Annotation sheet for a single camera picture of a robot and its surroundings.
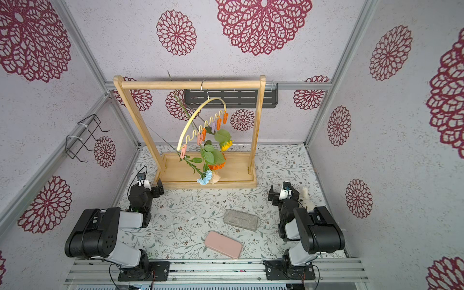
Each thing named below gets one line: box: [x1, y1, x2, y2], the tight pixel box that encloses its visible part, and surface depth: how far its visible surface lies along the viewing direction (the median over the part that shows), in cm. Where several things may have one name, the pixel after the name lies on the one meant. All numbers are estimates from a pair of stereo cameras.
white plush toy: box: [299, 186, 315, 210], surface depth 91 cm
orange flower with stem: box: [166, 70, 227, 171], surface depth 82 cm
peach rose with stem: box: [174, 93, 226, 185], surface depth 82 cm
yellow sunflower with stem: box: [204, 125, 235, 152], surface depth 89 cm
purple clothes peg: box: [210, 119, 217, 133], surface depth 87 cm
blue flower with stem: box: [145, 122, 213, 185], surface depth 77 cm
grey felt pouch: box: [222, 209, 258, 232], surface depth 87 cm
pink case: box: [204, 230, 243, 260], surface depth 81 cm
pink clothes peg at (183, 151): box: [180, 143, 188, 159], surface depth 69 cm
